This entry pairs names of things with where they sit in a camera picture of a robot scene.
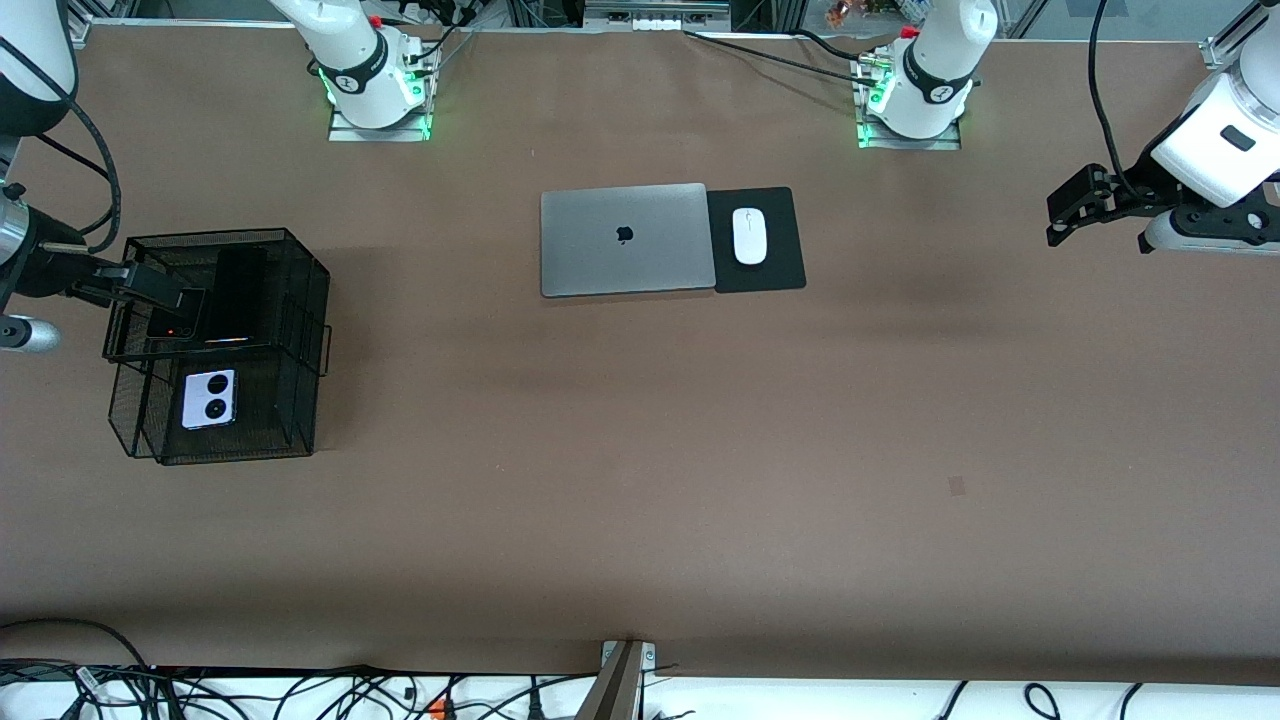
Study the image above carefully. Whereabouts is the white power strip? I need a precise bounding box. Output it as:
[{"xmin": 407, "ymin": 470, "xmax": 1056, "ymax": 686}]
[{"xmin": 583, "ymin": 0, "xmax": 733, "ymax": 33}]

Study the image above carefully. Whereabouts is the white computer mouse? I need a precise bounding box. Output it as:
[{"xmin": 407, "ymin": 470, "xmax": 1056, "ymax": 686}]
[{"xmin": 732, "ymin": 207, "xmax": 768, "ymax": 266}]

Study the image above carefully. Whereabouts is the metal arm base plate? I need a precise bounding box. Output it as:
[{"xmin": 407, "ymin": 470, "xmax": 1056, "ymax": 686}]
[
  {"xmin": 856, "ymin": 118, "xmax": 963, "ymax": 152},
  {"xmin": 328, "ymin": 100, "xmax": 433, "ymax": 143}
]

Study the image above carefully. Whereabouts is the aluminium frame profile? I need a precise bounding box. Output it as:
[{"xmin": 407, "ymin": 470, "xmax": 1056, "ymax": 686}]
[
  {"xmin": 1200, "ymin": 0, "xmax": 1280, "ymax": 71},
  {"xmin": 60, "ymin": 0, "xmax": 136, "ymax": 49}
]

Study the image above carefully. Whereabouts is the black mouse pad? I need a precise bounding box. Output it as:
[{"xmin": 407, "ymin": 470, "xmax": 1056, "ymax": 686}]
[{"xmin": 706, "ymin": 186, "xmax": 808, "ymax": 295}]

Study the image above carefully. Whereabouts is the silver closed laptop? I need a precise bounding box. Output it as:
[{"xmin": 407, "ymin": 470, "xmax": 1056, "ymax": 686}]
[{"xmin": 540, "ymin": 182, "xmax": 718, "ymax": 299}]

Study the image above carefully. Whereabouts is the black flip phone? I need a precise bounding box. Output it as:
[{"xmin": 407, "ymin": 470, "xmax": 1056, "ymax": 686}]
[{"xmin": 146, "ymin": 288, "xmax": 208, "ymax": 342}]

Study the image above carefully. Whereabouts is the long black table cable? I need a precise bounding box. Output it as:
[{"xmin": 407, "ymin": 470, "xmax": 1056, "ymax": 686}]
[{"xmin": 683, "ymin": 30, "xmax": 881, "ymax": 86}]

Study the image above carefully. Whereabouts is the black slab smartphone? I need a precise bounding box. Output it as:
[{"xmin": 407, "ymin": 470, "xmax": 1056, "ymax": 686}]
[{"xmin": 204, "ymin": 245, "xmax": 270, "ymax": 347}]

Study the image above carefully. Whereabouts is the lilac flip phone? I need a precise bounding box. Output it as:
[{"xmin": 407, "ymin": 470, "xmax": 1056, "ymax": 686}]
[{"xmin": 180, "ymin": 369, "xmax": 238, "ymax": 431}]

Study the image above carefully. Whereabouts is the grey metal camera post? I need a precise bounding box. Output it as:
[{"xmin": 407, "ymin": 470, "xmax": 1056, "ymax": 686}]
[{"xmin": 575, "ymin": 640, "xmax": 661, "ymax": 720}]

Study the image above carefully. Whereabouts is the black wire mesh tray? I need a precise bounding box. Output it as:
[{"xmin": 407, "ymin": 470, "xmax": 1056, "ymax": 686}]
[{"xmin": 102, "ymin": 228, "xmax": 333, "ymax": 467}]

